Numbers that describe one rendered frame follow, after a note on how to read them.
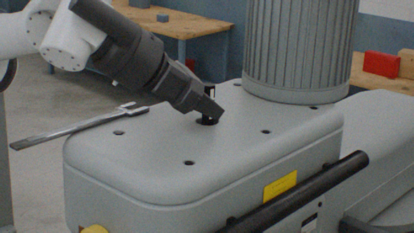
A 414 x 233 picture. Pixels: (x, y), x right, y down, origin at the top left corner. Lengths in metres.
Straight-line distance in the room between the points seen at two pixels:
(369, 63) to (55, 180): 2.59
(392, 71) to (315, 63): 3.82
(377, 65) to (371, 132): 3.57
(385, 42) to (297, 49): 4.47
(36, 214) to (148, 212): 3.77
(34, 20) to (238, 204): 0.40
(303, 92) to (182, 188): 0.36
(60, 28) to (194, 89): 0.21
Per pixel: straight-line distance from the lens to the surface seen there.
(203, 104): 0.96
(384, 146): 1.38
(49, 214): 4.56
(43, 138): 0.93
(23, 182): 5.03
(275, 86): 1.11
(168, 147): 0.91
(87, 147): 0.92
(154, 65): 0.91
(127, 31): 0.87
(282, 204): 0.96
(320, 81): 1.10
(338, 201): 1.25
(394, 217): 1.48
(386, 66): 4.92
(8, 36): 0.99
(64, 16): 0.88
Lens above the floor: 2.26
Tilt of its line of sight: 21 degrees down
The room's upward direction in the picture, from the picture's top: 2 degrees clockwise
